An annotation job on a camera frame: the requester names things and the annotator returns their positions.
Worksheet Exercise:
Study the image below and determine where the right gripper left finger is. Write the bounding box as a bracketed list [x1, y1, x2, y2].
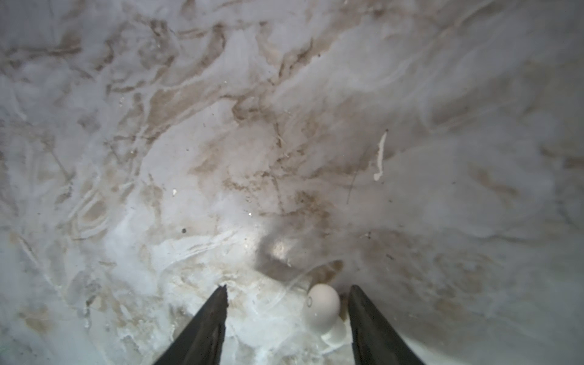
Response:
[154, 285, 228, 365]

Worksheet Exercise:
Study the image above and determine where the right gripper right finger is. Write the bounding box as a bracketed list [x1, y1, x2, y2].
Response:
[348, 285, 424, 365]

